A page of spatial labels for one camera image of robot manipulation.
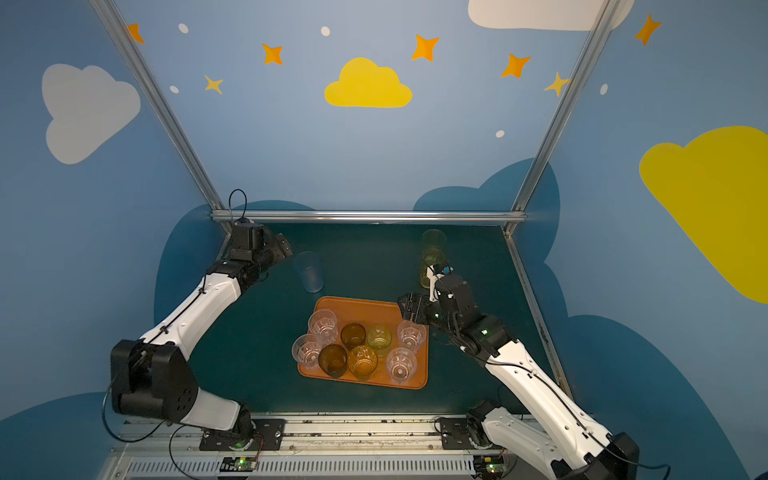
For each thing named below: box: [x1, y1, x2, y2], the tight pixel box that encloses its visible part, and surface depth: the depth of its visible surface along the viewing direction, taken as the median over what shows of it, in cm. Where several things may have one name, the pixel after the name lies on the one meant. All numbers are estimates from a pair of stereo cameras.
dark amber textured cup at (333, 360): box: [318, 344, 348, 379], surface depth 83 cm
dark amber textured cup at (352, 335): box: [340, 322, 366, 351], surface depth 87 cm
